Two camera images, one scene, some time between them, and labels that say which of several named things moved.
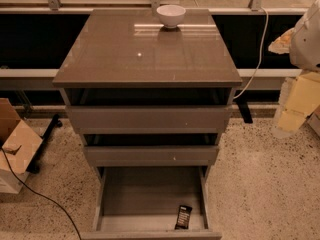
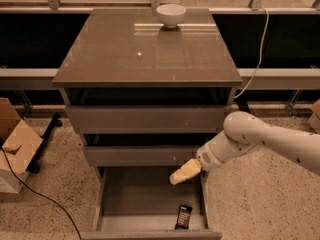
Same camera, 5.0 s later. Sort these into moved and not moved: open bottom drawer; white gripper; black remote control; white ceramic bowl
Moved: white gripper
Not moved: black remote control; open bottom drawer; white ceramic bowl
